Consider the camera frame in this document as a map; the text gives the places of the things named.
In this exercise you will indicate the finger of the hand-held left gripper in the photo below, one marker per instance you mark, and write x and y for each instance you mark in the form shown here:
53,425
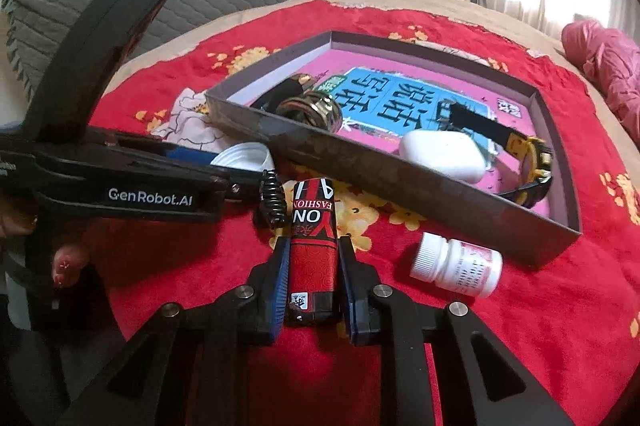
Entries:
242,191
190,156

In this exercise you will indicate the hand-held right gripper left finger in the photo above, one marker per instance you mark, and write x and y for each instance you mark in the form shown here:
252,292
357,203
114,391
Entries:
281,296

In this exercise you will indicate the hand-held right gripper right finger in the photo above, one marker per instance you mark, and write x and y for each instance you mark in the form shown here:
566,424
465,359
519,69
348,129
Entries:
349,296

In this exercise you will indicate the white round lid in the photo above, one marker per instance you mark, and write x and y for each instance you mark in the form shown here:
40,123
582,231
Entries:
245,156

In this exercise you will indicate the red black printed tube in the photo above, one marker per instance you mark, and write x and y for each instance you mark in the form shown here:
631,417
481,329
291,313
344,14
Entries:
312,266

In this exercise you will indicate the black wristband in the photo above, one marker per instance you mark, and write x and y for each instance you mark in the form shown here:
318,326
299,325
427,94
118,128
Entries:
280,93

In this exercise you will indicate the roll of shiny tape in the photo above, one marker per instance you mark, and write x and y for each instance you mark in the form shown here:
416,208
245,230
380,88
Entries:
333,118

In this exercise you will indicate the grey cardboard box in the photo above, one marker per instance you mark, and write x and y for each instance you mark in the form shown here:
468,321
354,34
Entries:
400,176

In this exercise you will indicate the black yellow wrist watch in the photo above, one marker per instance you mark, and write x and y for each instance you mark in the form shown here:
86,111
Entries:
480,121

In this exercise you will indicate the person's left hand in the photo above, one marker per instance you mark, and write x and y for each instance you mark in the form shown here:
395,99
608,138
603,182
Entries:
70,263

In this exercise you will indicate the white pill bottle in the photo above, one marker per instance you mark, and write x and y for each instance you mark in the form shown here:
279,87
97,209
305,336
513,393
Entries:
465,268

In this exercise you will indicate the pink book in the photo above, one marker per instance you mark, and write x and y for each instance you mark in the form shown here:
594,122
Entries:
390,101

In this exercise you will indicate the red floral blanket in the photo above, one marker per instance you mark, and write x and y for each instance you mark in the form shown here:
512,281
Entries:
550,306

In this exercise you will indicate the pink quilt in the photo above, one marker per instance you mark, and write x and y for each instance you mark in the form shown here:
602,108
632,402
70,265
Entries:
610,61

